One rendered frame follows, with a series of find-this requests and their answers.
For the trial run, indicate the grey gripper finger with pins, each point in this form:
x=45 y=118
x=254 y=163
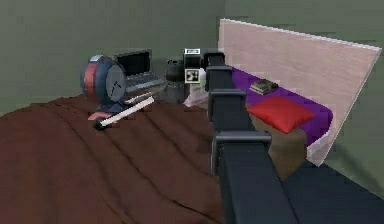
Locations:
x=128 y=112
x=141 y=96

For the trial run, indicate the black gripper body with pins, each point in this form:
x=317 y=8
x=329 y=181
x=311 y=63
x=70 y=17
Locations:
x=175 y=83

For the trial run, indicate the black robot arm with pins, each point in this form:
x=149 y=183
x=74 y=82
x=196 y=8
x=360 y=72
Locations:
x=246 y=176

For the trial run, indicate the grey laptop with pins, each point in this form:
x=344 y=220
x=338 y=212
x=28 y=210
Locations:
x=140 y=75

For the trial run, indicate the blue and red alarm clock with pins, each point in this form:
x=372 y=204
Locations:
x=103 y=81

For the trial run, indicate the brown blanket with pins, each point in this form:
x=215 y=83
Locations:
x=100 y=173

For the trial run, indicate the grey book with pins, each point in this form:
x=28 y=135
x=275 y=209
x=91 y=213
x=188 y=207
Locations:
x=264 y=86

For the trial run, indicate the red pillow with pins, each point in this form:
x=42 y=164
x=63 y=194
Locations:
x=281 y=114

